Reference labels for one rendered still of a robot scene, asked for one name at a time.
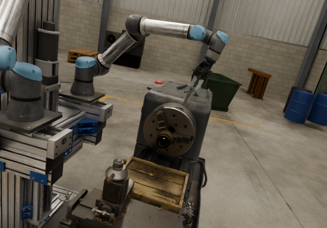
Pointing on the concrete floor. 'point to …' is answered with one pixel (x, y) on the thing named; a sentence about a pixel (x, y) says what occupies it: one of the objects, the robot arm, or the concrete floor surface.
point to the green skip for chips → (221, 90)
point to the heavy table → (258, 83)
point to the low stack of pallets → (80, 54)
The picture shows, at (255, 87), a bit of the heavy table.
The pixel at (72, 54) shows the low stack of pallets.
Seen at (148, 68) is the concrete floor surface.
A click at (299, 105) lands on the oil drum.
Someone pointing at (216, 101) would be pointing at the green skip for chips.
